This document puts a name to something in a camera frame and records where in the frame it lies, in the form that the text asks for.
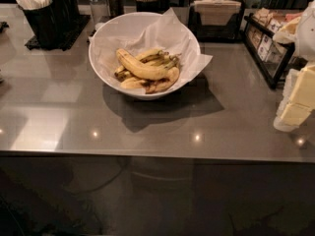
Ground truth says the white paper bowl liner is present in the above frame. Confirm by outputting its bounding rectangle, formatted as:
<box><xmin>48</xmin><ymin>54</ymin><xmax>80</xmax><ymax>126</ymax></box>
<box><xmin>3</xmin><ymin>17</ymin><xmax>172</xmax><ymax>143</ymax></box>
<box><xmin>89</xmin><ymin>7</ymin><xmax>214</xmax><ymax>93</ymax></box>

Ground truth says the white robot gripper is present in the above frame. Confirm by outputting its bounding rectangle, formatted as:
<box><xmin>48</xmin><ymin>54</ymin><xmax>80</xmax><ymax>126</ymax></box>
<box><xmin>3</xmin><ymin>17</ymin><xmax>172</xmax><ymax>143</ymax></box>
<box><xmin>273</xmin><ymin>0</ymin><xmax>315</xmax><ymax>132</ymax></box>

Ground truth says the black cutlery holder front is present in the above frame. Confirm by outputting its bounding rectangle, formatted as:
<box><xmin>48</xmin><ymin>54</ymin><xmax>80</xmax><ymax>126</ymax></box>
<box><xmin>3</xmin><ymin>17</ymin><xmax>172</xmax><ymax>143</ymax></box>
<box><xmin>16</xmin><ymin>0</ymin><xmax>62</xmax><ymax>49</ymax></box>

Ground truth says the front bruised yellow banana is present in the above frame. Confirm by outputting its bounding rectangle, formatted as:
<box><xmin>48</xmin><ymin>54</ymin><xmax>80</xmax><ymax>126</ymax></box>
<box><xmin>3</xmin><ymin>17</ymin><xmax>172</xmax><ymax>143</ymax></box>
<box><xmin>120</xmin><ymin>67</ymin><xmax>180</xmax><ymax>94</ymax></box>

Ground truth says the black wire condiment rack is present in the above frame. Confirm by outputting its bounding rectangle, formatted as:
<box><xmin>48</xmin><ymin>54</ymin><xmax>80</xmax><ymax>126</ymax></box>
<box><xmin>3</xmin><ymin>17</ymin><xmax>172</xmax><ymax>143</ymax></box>
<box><xmin>240</xmin><ymin>13</ymin><xmax>306</xmax><ymax>89</ymax></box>

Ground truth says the salt shaker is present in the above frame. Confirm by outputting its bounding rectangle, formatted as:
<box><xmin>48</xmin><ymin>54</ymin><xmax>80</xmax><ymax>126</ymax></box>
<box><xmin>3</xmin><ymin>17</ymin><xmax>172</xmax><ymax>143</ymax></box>
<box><xmin>89</xmin><ymin>0</ymin><xmax>108</xmax><ymax>25</ymax></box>

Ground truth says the black rubber mat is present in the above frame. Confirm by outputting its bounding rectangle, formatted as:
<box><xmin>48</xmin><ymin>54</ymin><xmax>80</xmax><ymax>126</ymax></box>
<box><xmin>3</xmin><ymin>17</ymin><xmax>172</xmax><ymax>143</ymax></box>
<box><xmin>25</xmin><ymin>15</ymin><xmax>91</xmax><ymax>51</ymax></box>

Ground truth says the white ceramic bowl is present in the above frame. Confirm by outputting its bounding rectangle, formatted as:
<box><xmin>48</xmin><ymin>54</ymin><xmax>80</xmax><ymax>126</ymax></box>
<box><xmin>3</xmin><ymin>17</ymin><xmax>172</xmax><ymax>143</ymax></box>
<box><xmin>88</xmin><ymin>11</ymin><xmax>202</xmax><ymax>101</ymax></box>

